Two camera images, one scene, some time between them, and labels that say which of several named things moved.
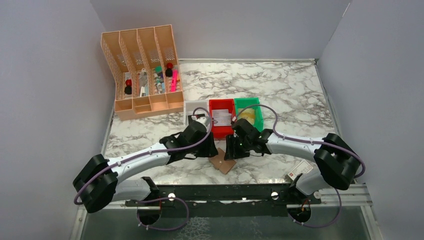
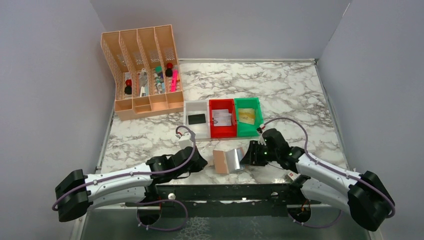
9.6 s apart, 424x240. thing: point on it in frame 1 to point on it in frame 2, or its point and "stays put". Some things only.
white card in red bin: x=224 y=118 stays put
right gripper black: x=231 y=151 to x=253 y=159
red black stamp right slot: x=169 y=70 stays put
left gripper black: x=210 y=150 to x=200 y=164
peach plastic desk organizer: x=144 y=62 stays put
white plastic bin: x=189 y=107 stays put
